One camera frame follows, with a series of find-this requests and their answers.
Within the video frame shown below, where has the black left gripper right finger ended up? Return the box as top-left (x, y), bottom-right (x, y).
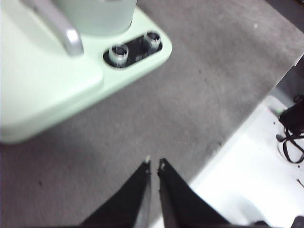
top-left (157, 158), bottom-right (238, 228)

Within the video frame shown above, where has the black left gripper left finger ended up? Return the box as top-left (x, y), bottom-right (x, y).
top-left (78, 156), bottom-right (152, 228)

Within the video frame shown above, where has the mint green hinged grill lid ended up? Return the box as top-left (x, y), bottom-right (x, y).
top-left (0, 0), bottom-right (105, 130)

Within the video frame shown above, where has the mint green breakfast maker base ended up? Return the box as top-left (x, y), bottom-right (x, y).
top-left (0, 7), bottom-right (173, 144)

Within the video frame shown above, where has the silver control knob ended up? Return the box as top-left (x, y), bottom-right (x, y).
top-left (108, 44), bottom-right (129, 67)
top-left (143, 31), bottom-right (162, 52)

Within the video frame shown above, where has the black device with cables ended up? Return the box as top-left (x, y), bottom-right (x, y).
top-left (275, 95), bottom-right (304, 164)

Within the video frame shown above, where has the chrome grill lid handle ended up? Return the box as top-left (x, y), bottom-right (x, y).
top-left (22, 0), bottom-right (84, 57)

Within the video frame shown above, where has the mint green pot with handle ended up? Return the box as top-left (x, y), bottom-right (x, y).
top-left (57, 0), bottom-right (139, 37)

